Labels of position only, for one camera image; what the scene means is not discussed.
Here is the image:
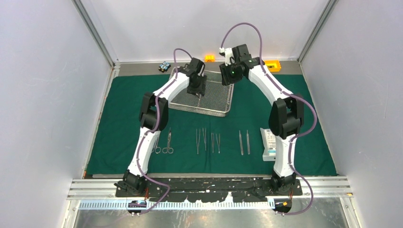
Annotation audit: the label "white paper packet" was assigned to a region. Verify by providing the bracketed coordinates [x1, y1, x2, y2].
[260, 128, 276, 162]

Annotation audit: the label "metal mesh tray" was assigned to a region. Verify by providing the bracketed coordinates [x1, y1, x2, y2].
[169, 70, 234, 117]

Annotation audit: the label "orange toy brick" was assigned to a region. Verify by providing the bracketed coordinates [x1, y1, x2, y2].
[204, 55, 215, 62]

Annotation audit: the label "small blue black toy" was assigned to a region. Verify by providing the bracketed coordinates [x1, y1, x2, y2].
[158, 61, 171, 73]

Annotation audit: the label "yellow toy block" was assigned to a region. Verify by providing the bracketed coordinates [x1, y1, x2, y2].
[264, 60, 281, 72]

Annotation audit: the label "aluminium frame rail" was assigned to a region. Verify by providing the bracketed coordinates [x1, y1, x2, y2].
[67, 176, 354, 200]

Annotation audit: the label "steel scissors blade pair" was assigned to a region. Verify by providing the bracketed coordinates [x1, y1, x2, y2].
[162, 128, 174, 154]

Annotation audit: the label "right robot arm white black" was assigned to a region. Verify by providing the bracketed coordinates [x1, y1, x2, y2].
[219, 44, 304, 195]

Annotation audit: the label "long steel forceps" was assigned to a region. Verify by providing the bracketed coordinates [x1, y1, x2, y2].
[196, 129, 201, 154]

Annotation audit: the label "thin steel tweezers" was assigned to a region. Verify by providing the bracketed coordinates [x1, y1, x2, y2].
[216, 134, 221, 153]

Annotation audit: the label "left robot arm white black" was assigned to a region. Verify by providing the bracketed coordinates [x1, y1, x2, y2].
[115, 57, 206, 197]

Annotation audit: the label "green surgical cloth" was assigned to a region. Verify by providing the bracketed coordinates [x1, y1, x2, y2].
[86, 73, 339, 177]

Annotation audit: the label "steel scalpel handle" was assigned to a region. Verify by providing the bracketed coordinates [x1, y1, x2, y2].
[246, 130, 250, 155]
[239, 130, 244, 156]

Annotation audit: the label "surgical scissors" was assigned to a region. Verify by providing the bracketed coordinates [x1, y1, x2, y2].
[152, 137, 162, 154]

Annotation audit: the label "steel spatula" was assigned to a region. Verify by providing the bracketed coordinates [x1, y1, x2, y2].
[202, 128, 207, 151]

